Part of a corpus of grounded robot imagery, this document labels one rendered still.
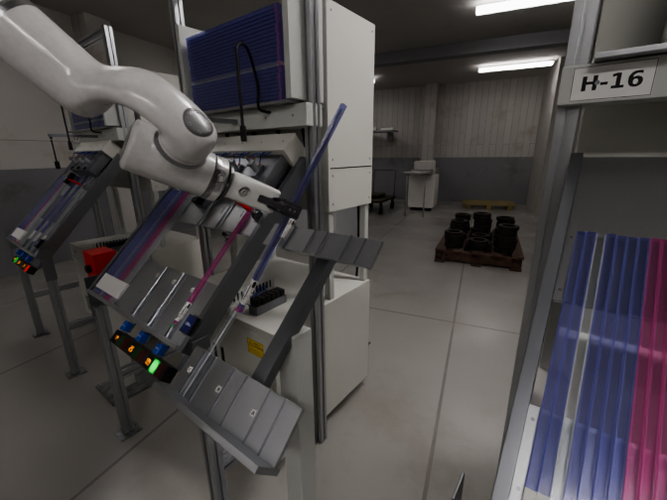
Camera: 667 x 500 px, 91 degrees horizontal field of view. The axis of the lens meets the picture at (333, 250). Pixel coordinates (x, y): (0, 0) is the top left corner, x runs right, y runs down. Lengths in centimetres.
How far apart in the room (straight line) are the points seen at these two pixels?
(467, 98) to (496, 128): 98
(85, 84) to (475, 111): 877
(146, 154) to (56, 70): 15
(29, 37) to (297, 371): 74
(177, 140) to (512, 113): 877
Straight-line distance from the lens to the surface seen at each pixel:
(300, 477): 107
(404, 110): 932
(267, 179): 111
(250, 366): 139
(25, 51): 67
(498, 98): 913
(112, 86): 59
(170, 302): 116
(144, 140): 60
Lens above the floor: 122
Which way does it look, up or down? 16 degrees down
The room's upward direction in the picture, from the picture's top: 1 degrees counter-clockwise
